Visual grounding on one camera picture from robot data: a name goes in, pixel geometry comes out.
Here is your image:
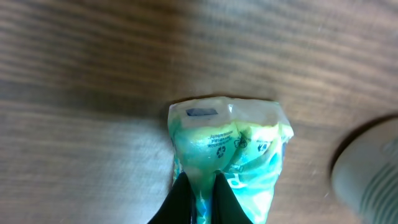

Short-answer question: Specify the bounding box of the teal tissue packet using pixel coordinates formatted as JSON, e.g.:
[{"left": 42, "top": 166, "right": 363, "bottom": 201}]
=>
[{"left": 167, "top": 96, "right": 294, "bottom": 223}]

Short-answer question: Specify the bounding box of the green lid jar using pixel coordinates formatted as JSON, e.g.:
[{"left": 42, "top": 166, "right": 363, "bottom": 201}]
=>
[{"left": 331, "top": 118, "right": 397, "bottom": 224}]

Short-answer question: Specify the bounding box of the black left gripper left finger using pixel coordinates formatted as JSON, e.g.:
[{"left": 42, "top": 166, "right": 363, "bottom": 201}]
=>
[{"left": 148, "top": 172, "right": 196, "bottom": 224}]

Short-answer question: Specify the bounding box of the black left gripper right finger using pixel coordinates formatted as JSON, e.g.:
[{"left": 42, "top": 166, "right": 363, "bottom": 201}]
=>
[{"left": 211, "top": 174, "right": 252, "bottom": 224}]

